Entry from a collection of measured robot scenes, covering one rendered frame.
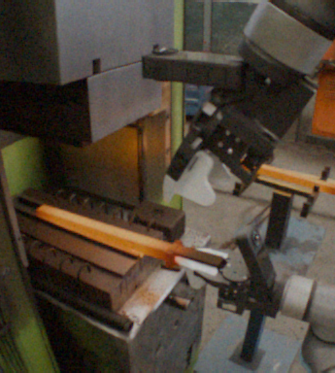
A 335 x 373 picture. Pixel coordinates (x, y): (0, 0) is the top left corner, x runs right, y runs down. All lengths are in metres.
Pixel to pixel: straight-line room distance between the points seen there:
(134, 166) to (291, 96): 0.67
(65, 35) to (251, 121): 0.24
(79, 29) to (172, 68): 0.16
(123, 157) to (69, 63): 0.54
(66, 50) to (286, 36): 0.26
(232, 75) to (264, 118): 0.05
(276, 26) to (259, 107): 0.09
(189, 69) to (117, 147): 0.63
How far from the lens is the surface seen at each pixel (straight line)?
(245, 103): 0.36
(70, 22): 0.47
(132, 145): 0.94
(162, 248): 0.71
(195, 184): 0.40
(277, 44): 0.32
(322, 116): 4.18
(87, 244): 0.79
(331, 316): 0.64
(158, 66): 0.38
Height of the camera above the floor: 1.46
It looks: 29 degrees down
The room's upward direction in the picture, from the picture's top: straight up
